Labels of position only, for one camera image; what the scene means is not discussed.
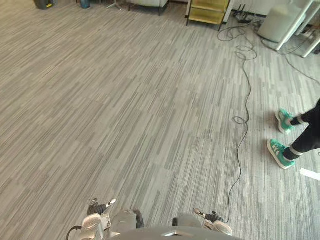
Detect black round bin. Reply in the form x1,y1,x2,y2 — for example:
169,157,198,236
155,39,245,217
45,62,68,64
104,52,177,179
33,0,56,11

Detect robot left leg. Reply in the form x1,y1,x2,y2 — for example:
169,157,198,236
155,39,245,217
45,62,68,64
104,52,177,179
111,209,145,230

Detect robot grey torso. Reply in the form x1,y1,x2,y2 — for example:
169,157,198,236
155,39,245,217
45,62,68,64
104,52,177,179
107,224,247,240

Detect robot leg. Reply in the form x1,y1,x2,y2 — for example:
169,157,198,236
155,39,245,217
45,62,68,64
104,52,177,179
171,213,204,228
111,209,145,230

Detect black robot wrist cable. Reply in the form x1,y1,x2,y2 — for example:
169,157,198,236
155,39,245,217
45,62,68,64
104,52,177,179
65,225,84,239

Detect long black floor cable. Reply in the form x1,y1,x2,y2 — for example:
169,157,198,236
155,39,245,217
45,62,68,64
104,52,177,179
216,23,261,224

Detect white floor tape strip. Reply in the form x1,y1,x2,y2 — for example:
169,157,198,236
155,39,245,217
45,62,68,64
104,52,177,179
299,167,320,181

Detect white table frame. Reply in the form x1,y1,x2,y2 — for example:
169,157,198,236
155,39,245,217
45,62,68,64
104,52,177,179
275,0,320,59

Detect white box appliance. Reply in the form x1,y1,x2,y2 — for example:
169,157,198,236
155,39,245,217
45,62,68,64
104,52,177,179
257,3,304,44

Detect white tripod stand legs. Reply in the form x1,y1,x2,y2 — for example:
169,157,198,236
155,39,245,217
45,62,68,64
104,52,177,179
105,0,123,11

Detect person's leg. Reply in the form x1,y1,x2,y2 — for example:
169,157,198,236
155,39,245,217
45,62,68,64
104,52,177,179
289,99,320,127
283,119,320,161

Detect black router with antennas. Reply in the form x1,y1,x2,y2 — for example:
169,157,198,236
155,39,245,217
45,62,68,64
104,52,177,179
232,3,252,24

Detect thin black floor cable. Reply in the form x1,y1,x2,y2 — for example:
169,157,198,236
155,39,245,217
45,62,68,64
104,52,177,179
261,29,320,86

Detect person's foot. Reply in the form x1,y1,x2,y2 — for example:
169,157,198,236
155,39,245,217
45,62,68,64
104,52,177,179
266,138,296,170
275,108,295,135

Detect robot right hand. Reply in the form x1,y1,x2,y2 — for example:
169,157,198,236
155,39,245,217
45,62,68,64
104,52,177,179
192,207,225,223

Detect yellow shelf cabinet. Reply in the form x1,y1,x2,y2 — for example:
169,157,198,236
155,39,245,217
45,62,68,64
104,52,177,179
185,0,231,32

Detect robot right leg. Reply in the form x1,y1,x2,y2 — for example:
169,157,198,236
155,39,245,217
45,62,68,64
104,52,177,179
171,213,204,228

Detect white upholstered seat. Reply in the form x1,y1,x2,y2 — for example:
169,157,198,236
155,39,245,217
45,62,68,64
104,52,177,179
125,0,170,17

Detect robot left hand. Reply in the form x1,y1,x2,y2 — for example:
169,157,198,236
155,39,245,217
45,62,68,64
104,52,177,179
86,198,117,216

